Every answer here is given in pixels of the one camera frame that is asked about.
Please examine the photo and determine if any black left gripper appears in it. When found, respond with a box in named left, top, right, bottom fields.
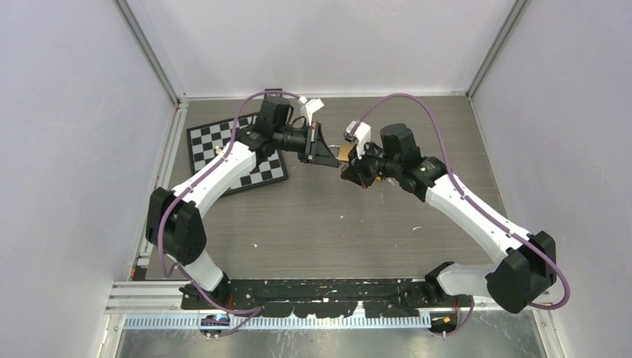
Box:
left=274, top=121, right=339, bottom=168

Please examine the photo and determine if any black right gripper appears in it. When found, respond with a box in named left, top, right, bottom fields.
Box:
left=342, top=139, right=401, bottom=189

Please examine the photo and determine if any brass padlock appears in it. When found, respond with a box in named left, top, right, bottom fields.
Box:
left=329, top=143, right=353, bottom=163

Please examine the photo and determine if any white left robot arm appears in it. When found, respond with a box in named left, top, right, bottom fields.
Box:
left=145, top=90, right=339, bottom=309

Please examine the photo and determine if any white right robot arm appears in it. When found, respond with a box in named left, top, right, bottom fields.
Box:
left=341, top=121, right=558, bottom=314

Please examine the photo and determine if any black white chessboard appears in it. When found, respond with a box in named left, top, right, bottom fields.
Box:
left=186, top=118, right=289, bottom=195

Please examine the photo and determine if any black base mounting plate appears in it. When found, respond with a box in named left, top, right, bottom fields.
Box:
left=180, top=278, right=471, bottom=318

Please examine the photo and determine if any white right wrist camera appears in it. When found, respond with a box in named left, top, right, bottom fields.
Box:
left=344, top=120, right=371, bottom=159

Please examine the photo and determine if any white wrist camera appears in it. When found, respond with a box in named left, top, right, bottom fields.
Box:
left=298, top=96, right=324, bottom=127
left=344, top=120, right=371, bottom=159

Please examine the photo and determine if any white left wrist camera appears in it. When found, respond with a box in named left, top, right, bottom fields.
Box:
left=298, top=96, right=324, bottom=127

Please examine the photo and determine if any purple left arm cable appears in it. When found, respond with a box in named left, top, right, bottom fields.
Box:
left=156, top=90, right=302, bottom=338

